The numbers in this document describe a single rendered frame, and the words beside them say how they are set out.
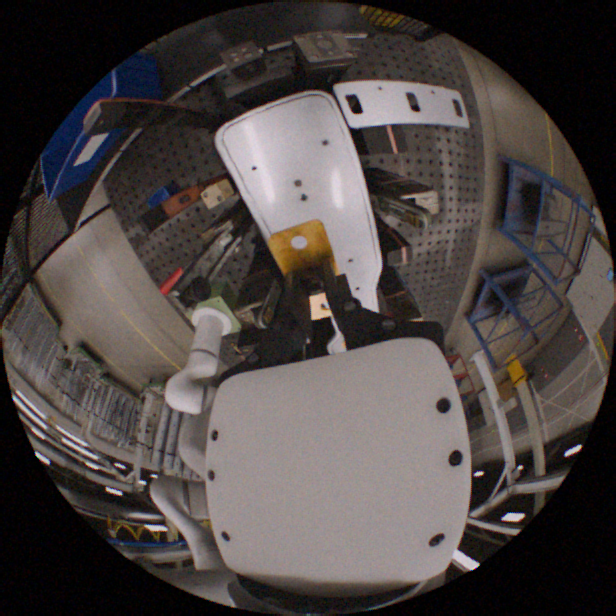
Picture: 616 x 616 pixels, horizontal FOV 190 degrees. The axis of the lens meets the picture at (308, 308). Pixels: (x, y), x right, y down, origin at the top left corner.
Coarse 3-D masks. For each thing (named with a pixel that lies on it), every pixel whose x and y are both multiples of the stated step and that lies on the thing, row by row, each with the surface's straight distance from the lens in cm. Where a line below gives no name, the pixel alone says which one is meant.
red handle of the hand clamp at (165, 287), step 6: (228, 234) 35; (222, 240) 35; (228, 240) 35; (186, 264) 35; (180, 270) 35; (174, 276) 35; (168, 282) 36; (174, 282) 35; (162, 288) 36; (168, 288) 36
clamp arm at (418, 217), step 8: (384, 200) 40; (392, 200) 37; (400, 200) 37; (384, 208) 41; (392, 208) 38; (400, 208) 36; (408, 208) 34; (416, 208) 33; (424, 208) 33; (392, 216) 39; (400, 216) 37; (408, 216) 34; (416, 216) 32; (424, 216) 32; (408, 224) 36; (416, 224) 33; (424, 224) 32
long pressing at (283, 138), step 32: (288, 96) 39; (320, 96) 39; (224, 128) 40; (256, 128) 38; (288, 128) 37; (320, 128) 37; (224, 160) 39; (256, 160) 38; (288, 160) 37; (320, 160) 37; (352, 160) 38; (256, 192) 38; (288, 192) 38; (320, 192) 38; (352, 192) 39; (256, 224) 40; (288, 224) 39; (352, 224) 41; (352, 256) 44; (352, 288) 49
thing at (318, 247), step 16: (304, 224) 13; (320, 224) 13; (272, 240) 13; (288, 240) 13; (320, 240) 13; (288, 256) 14; (304, 256) 14; (320, 256) 14; (304, 272) 14; (320, 272) 13; (336, 272) 14; (304, 288) 14; (320, 288) 14; (320, 304) 16
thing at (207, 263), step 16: (240, 240) 37; (208, 256) 30; (224, 256) 32; (192, 272) 26; (208, 272) 30; (176, 288) 24; (192, 288) 23; (208, 288) 24; (176, 304) 26; (192, 304) 25
